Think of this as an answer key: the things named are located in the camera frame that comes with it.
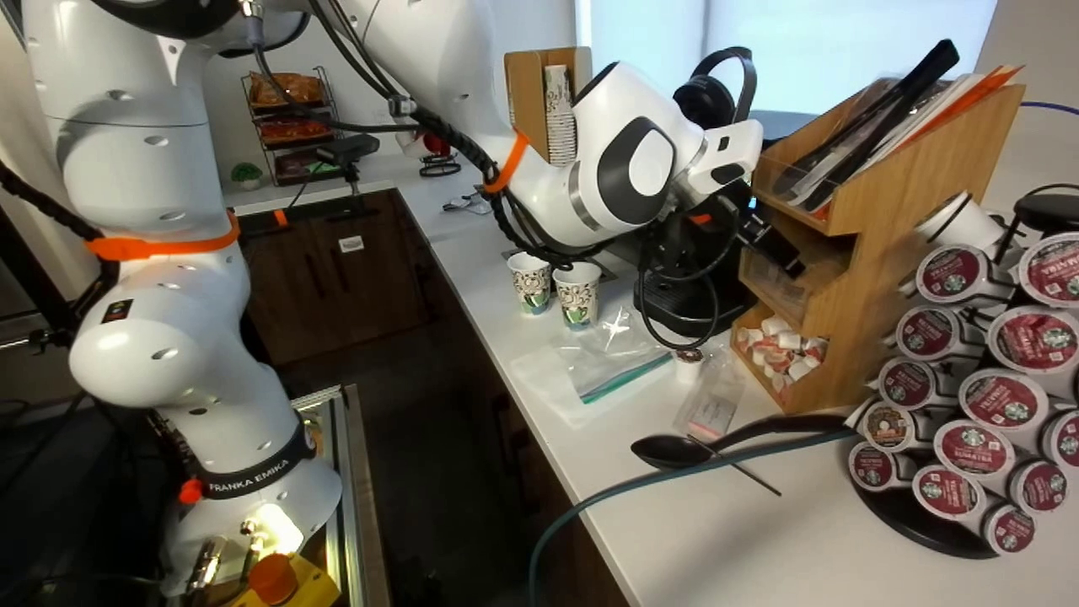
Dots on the left paper cup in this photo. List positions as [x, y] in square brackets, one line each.
[531, 280]

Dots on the clear zip bag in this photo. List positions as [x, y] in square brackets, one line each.
[607, 357]

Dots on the coffee pod carousel rack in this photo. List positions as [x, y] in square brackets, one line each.
[970, 432]

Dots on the clear plastic packet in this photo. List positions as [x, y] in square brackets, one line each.
[714, 399]

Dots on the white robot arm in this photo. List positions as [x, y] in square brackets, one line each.
[118, 86]

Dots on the single coffee pod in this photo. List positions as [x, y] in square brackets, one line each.
[688, 356]

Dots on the wooden cup dispenser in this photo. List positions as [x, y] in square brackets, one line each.
[527, 86]

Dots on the dark wooden cabinet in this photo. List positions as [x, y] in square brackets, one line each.
[336, 273]

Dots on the paper cup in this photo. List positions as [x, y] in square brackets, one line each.
[531, 280]
[577, 294]

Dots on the black tongs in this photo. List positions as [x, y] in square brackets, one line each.
[814, 176]

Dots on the background snack shelf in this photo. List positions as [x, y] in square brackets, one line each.
[290, 117]

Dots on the black coffee machine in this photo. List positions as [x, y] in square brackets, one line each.
[688, 280]

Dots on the right paper cup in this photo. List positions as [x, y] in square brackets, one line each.
[577, 294]

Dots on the black spoon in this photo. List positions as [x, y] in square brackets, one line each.
[682, 452]

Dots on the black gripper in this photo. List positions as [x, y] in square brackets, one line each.
[734, 214]

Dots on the wooden cupboard organizer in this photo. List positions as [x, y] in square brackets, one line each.
[817, 339]

